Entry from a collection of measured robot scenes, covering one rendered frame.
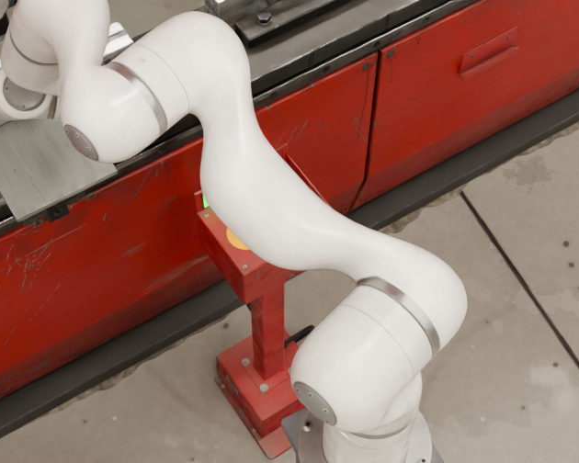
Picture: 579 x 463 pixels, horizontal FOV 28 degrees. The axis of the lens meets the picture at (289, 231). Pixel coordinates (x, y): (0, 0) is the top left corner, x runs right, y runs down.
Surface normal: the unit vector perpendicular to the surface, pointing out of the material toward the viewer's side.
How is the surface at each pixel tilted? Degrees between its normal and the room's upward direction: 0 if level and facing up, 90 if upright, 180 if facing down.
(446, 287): 33
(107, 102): 19
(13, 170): 0
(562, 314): 0
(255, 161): 24
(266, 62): 0
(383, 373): 42
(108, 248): 90
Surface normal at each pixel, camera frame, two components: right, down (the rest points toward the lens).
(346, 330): -0.26, -0.67
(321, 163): 0.53, 0.73
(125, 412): 0.00, -0.51
